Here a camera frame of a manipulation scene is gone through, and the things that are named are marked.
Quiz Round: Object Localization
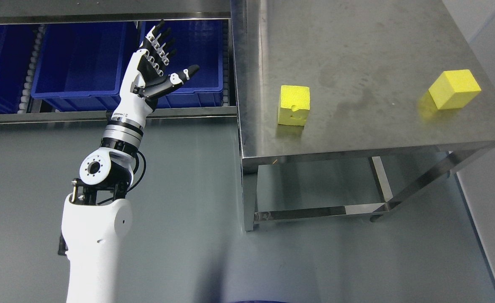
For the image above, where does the notched yellow foam block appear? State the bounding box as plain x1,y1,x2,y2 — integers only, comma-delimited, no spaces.
277,85,311,127

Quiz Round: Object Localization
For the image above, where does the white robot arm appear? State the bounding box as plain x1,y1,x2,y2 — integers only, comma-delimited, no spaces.
58,110,148,303

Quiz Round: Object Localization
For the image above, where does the blue plastic bin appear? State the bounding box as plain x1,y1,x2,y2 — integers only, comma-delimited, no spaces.
31,21,138,112
0,24,35,114
157,19,224,109

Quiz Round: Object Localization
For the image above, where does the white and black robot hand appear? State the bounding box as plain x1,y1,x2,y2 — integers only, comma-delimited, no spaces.
111,20,200,128

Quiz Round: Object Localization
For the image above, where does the steel roller shelf rack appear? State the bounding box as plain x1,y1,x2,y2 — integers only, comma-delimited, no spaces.
0,0,237,125

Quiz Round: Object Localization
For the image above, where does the stainless steel table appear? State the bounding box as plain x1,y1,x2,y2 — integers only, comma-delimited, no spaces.
231,0,495,231

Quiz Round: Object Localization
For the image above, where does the yellow foam cube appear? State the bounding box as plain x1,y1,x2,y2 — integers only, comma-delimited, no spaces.
428,69,482,110

